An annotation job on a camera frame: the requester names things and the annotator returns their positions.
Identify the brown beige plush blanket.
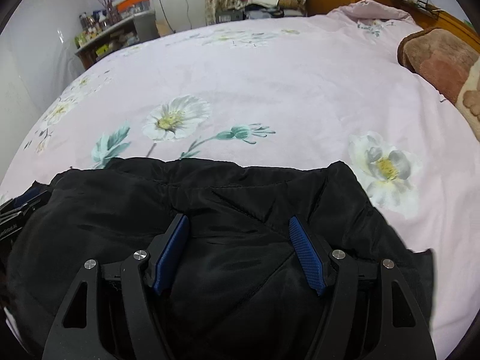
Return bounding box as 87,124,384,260
397,28,480,137

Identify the black puffer hooded jacket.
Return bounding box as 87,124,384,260
1,158,435,359

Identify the pile of clothes by window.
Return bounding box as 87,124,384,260
213,0,307,24

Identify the orange white storage box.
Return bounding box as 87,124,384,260
113,0,151,19

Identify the wooden shelf with clutter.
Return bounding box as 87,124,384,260
75,10,160,70

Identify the wooden headboard shelf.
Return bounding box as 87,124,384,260
391,0,479,51

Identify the pink floral bed sheet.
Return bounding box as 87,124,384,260
1,0,479,359

